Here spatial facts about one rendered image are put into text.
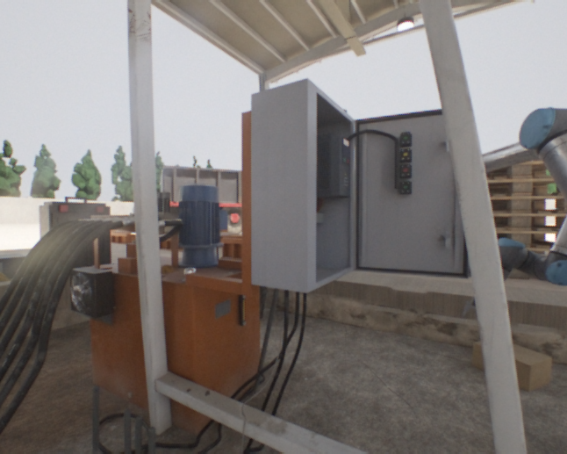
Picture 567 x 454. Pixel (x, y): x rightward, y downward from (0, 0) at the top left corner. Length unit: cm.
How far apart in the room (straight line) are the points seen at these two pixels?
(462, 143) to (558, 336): 187
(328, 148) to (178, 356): 99
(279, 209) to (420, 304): 166
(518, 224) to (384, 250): 200
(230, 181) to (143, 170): 834
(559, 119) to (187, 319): 135
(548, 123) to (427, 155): 35
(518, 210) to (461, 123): 244
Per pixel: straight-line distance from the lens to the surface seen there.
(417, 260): 118
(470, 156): 62
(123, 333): 157
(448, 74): 66
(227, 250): 375
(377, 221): 117
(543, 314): 234
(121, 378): 168
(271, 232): 86
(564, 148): 105
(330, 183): 106
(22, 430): 173
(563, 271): 133
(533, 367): 195
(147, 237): 115
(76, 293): 159
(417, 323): 235
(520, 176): 307
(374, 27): 754
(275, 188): 86
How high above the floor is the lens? 86
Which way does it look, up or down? 2 degrees down
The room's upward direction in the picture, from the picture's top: straight up
